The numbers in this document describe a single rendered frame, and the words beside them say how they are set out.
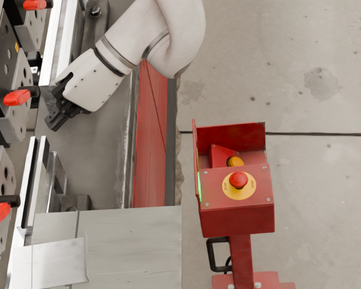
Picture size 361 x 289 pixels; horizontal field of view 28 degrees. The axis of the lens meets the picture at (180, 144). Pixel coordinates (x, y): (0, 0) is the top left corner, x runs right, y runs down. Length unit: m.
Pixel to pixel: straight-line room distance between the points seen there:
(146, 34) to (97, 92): 0.15
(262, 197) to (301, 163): 1.02
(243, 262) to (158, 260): 0.69
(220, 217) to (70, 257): 0.42
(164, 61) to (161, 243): 0.32
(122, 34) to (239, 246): 0.70
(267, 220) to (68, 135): 0.46
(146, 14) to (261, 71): 1.53
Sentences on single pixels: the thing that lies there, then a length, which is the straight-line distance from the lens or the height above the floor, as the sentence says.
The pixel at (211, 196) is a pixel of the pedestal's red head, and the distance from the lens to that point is 1.52.
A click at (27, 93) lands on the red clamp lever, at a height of 1.28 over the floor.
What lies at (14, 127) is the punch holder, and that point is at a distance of 1.14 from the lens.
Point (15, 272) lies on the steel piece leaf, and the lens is 1.26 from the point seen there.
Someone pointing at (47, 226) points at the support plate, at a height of 1.00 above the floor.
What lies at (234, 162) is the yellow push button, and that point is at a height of 0.73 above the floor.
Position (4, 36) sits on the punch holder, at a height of 1.32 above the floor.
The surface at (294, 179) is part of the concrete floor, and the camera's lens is 2.49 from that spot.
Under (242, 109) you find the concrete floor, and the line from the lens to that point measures 2.68.
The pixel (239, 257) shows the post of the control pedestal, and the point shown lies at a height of 0.43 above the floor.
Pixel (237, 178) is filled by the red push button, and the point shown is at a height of 0.81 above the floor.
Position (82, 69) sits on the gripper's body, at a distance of 1.34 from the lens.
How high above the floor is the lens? 2.06
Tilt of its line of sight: 52 degrees down
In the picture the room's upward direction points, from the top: 11 degrees counter-clockwise
